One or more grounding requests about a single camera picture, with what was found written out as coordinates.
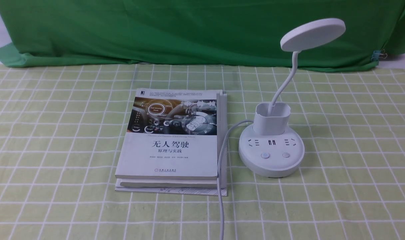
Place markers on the white desk lamp with sockets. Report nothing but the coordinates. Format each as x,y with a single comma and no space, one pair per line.
269,147

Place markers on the white self-driving book on top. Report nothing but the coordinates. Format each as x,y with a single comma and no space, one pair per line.
169,150

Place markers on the white book underneath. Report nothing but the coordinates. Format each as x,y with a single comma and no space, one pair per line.
176,186

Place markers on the green checked tablecloth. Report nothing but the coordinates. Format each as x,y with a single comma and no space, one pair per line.
62,128

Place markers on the green backdrop cloth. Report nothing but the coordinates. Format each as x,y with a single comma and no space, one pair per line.
196,32

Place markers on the teal binder clip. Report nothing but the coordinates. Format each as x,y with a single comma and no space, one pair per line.
378,55

